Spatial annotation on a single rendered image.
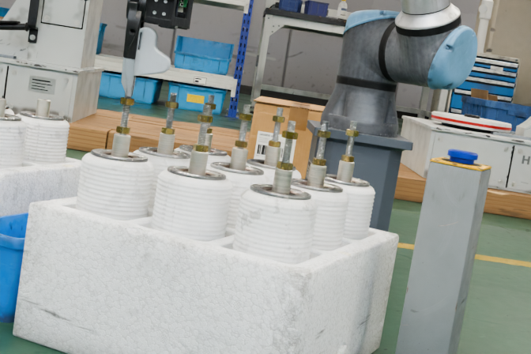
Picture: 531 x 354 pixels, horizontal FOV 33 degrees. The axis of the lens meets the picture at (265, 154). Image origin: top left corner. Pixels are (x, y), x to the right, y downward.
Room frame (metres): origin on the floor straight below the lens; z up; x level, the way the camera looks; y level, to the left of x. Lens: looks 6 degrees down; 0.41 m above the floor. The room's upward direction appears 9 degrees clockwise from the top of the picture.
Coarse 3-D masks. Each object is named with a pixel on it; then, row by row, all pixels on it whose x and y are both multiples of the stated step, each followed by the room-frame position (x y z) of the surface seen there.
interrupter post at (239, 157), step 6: (234, 150) 1.24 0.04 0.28; (240, 150) 1.23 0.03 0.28; (246, 150) 1.24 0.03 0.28; (234, 156) 1.23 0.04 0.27; (240, 156) 1.23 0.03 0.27; (246, 156) 1.24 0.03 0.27; (234, 162) 1.23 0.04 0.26; (240, 162) 1.23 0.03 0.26; (246, 162) 1.24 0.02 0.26; (234, 168) 1.23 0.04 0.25; (240, 168) 1.23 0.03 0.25
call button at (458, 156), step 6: (450, 150) 1.19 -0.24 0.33; (456, 150) 1.19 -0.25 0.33; (462, 150) 1.20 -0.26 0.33; (450, 156) 1.19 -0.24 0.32; (456, 156) 1.18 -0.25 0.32; (462, 156) 1.18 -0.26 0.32; (468, 156) 1.18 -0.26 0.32; (474, 156) 1.18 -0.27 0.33; (462, 162) 1.18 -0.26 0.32; (468, 162) 1.18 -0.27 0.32
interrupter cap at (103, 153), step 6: (96, 150) 1.19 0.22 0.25; (102, 150) 1.20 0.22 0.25; (108, 150) 1.21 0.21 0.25; (102, 156) 1.15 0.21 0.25; (108, 156) 1.15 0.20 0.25; (114, 156) 1.15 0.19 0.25; (132, 156) 1.19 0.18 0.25; (138, 156) 1.19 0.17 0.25; (144, 156) 1.20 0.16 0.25; (138, 162) 1.16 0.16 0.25; (144, 162) 1.17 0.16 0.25
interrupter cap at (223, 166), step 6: (216, 162) 1.26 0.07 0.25; (222, 162) 1.27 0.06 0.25; (216, 168) 1.22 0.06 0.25; (222, 168) 1.21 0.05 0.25; (228, 168) 1.21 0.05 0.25; (246, 168) 1.26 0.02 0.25; (252, 168) 1.26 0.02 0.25; (258, 168) 1.26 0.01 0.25; (246, 174) 1.21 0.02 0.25; (252, 174) 1.21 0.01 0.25; (258, 174) 1.22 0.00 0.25
